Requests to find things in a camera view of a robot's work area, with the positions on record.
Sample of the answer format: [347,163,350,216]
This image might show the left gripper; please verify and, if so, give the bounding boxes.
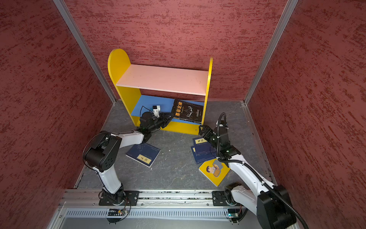
[149,113,175,132]

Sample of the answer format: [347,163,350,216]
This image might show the navy book with label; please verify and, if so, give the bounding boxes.
[193,137,216,157]

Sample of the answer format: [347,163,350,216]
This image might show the black Murphy's law book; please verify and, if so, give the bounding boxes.
[171,99,204,124]

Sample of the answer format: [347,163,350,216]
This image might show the yellow cartoon cover book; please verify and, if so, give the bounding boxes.
[199,159,230,187]

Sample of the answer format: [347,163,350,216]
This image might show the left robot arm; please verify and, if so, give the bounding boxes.
[83,112,173,206]

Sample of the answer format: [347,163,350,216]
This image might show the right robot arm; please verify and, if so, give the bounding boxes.
[199,125,297,229]

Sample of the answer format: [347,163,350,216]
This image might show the navy book underneath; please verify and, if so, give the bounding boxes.
[191,147,217,164]

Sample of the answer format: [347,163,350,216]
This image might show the yellow pink blue bookshelf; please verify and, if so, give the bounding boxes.
[108,49,213,127]

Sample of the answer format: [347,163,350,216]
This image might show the small navy book left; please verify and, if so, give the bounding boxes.
[126,143,161,168]

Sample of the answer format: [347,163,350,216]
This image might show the right circuit board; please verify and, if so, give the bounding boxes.
[227,209,243,220]

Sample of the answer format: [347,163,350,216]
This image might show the circuit board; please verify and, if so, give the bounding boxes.
[227,209,243,220]
[107,209,128,217]

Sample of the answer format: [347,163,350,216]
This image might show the left circuit board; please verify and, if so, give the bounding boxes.
[107,209,128,217]

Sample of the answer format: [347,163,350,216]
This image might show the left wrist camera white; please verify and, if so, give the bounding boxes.
[152,105,161,118]

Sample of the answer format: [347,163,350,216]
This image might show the black corrugated cable hose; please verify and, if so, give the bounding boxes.
[215,112,309,229]

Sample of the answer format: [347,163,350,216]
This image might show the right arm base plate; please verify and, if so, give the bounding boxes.
[212,190,240,207]

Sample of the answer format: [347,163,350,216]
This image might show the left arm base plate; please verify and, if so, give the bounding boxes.
[98,190,140,206]

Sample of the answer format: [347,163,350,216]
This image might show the left aluminium corner post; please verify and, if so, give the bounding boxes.
[53,0,117,105]

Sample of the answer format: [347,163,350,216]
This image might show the aluminium corner post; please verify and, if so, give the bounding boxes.
[53,0,117,105]
[244,0,298,106]

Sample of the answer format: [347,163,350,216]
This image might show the aluminium mounting rail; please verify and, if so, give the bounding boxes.
[59,189,221,208]

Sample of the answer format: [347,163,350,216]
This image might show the right aluminium corner post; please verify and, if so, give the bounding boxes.
[244,0,298,106]

